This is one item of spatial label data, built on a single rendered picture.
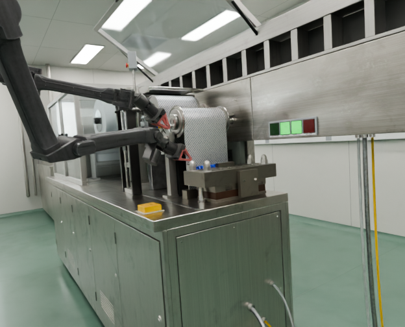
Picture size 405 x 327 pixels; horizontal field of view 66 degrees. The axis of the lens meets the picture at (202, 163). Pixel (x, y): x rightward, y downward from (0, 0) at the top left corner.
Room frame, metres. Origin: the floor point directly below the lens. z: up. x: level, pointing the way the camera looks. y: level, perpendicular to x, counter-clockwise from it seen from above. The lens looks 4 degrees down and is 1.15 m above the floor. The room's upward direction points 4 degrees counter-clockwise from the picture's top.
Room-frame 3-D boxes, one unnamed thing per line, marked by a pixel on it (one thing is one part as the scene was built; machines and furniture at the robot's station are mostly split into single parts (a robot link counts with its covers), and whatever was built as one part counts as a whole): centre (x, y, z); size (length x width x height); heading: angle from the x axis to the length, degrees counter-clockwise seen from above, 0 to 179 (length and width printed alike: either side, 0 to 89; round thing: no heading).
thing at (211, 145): (1.47, -0.03, 1.11); 0.23 x 0.01 x 0.18; 124
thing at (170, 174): (1.46, 0.16, 1.05); 0.06 x 0.05 x 0.31; 124
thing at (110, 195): (2.26, 0.60, 0.88); 2.52 x 0.66 x 0.04; 34
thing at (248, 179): (1.32, -0.19, 0.96); 0.10 x 0.03 x 0.11; 124
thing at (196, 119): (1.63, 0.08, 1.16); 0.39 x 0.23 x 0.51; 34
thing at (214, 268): (2.27, 0.58, 0.43); 2.52 x 0.64 x 0.86; 34
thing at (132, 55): (1.93, 0.39, 1.66); 0.07 x 0.07 x 0.10; 10
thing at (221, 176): (1.39, -0.13, 1.00); 0.40 x 0.16 x 0.06; 124
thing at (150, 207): (1.19, 0.21, 0.91); 0.07 x 0.07 x 0.02; 34
